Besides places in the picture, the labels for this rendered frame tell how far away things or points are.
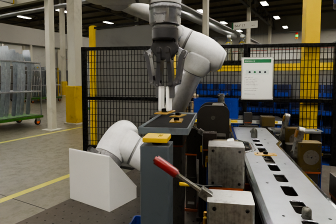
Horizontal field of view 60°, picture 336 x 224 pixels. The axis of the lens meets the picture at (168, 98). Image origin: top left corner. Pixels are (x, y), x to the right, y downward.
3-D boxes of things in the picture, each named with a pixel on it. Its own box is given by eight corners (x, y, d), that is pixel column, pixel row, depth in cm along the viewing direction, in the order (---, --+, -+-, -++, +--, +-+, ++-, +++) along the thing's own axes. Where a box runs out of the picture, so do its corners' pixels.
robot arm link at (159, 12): (175, 0, 76) (175, 23, 76) (185, 8, 85) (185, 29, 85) (143, 3, 79) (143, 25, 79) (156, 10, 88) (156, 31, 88)
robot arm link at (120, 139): (94, 155, 156) (114, 123, 168) (124, 171, 155) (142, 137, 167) (94, 143, 143) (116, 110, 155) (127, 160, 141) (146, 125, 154)
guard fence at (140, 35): (180, 188, 344) (180, 17, 331) (174, 192, 332) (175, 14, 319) (95, 171, 410) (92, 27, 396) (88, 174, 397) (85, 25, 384)
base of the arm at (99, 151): (74, 149, 143) (81, 140, 146) (99, 173, 156) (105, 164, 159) (100, 154, 132) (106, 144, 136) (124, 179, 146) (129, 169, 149)
